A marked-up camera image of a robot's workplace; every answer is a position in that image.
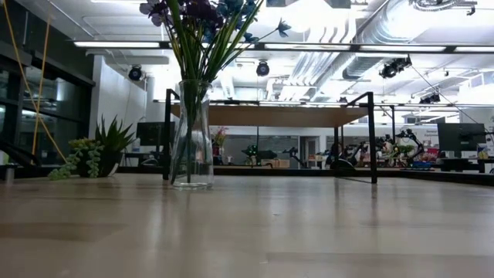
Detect yellow hanging cable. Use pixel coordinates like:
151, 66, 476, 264
32, 7, 52, 156
2, 0, 67, 163

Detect purple artificial flower stem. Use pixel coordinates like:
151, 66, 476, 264
137, 0, 201, 185
173, 0, 227, 185

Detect silver ventilation duct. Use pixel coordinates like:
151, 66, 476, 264
341, 0, 429, 80

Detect black computer monitor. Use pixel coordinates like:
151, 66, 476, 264
136, 121, 175, 147
437, 122, 486, 154

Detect smooth clear glass vase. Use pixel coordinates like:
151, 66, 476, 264
169, 80, 215, 191

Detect brown cardboard box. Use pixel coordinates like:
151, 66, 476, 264
266, 158, 291, 169

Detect wooden shelf with black legs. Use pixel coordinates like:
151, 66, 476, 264
162, 88, 378, 185

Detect potted artificial succulent plant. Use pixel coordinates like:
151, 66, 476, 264
48, 115, 137, 181

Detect background flower arrangement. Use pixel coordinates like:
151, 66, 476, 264
211, 126, 229, 158

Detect blue artificial flower bunch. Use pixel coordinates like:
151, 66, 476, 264
184, 0, 293, 185

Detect white LED light bar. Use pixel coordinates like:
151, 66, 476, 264
454, 46, 494, 53
73, 41, 161, 49
264, 43, 350, 51
360, 45, 447, 53

